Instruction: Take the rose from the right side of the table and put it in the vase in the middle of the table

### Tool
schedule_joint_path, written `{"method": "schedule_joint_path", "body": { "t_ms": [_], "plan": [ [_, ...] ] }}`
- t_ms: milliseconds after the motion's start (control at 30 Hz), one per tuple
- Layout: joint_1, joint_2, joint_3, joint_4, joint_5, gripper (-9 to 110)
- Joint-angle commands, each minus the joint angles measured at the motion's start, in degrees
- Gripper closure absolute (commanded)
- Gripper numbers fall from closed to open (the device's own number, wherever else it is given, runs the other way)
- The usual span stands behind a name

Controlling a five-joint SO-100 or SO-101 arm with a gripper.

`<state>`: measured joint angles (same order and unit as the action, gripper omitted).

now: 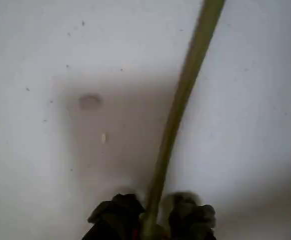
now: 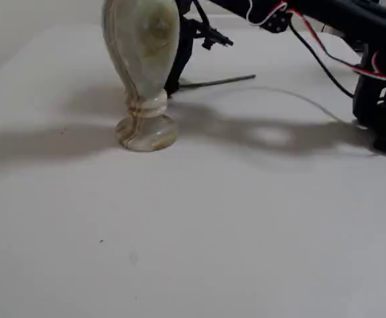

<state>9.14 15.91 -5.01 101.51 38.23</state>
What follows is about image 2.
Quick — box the red rose with green stem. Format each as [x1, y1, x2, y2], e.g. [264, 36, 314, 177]
[178, 74, 257, 89]

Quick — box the marbled onyx stone vase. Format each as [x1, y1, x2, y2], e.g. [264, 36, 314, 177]
[101, 0, 181, 152]

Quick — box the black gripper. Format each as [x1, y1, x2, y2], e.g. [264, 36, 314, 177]
[164, 0, 214, 99]

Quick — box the thin white cable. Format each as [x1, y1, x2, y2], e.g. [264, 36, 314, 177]
[242, 86, 345, 123]

